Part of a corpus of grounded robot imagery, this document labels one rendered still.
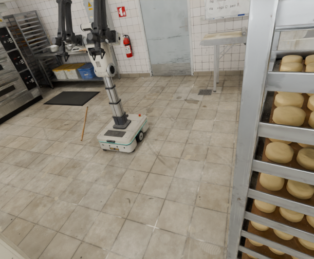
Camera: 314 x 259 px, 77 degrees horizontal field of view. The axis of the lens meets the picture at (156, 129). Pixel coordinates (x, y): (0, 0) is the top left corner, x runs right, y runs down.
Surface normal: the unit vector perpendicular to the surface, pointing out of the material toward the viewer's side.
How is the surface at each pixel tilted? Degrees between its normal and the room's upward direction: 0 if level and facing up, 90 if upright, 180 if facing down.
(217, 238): 0
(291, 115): 0
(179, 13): 90
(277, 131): 90
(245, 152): 90
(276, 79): 90
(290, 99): 0
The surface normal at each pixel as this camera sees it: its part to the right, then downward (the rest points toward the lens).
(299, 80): -0.48, 0.57
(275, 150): -0.16, -0.81
